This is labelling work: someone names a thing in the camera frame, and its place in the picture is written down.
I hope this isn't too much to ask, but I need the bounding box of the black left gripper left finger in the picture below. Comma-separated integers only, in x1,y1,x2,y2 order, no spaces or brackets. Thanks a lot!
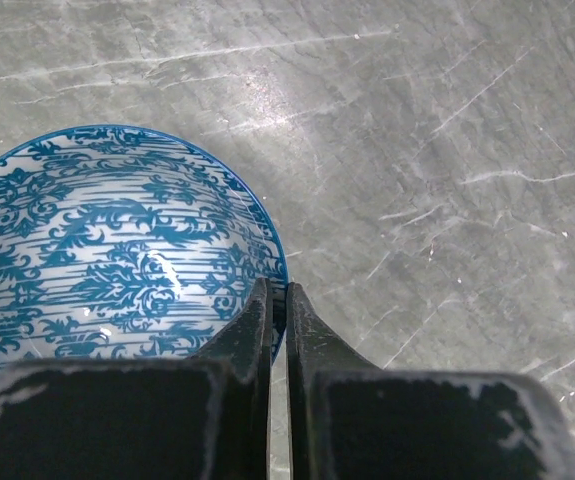
0,279,272,479

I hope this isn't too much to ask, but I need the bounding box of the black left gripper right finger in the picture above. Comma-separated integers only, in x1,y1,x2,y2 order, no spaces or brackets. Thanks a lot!
285,283,575,479

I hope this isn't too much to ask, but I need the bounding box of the blue swirl pattern bowl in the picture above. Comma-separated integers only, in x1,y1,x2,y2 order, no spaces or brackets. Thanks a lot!
0,124,289,373

